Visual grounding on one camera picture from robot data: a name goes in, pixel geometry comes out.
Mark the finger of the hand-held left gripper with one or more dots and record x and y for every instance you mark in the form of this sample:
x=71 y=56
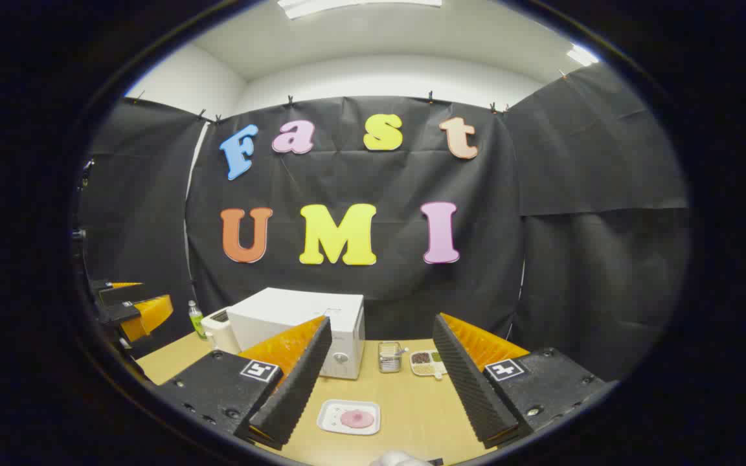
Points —
x=120 y=296
x=149 y=317

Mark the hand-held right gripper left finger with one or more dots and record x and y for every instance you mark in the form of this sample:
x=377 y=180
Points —
x=295 y=388

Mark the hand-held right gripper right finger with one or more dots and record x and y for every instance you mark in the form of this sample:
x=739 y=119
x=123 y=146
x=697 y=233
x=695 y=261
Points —
x=470 y=388

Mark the white square plate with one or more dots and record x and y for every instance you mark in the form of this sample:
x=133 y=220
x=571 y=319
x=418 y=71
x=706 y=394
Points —
x=331 y=417

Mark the pink ham slice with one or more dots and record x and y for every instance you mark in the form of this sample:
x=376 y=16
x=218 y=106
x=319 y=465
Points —
x=357 y=419

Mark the white microwave oven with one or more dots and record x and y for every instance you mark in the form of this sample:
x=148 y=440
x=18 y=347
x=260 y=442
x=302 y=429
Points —
x=295 y=310

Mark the green drink bottle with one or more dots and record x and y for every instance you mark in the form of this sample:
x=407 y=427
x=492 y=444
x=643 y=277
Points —
x=197 y=321

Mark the divided tray of grains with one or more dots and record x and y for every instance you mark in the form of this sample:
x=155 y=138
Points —
x=421 y=362

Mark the white toaster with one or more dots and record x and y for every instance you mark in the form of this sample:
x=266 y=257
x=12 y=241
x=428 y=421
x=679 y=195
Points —
x=221 y=333

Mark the black backdrop cloth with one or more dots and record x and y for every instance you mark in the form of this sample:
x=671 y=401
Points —
x=379 y=181

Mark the small ceiling light panel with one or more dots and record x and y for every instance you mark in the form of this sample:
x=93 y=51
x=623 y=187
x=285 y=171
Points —
x=581 y=55

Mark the long ceiling light panel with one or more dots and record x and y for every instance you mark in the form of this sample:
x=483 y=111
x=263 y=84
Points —
x=360 y=6

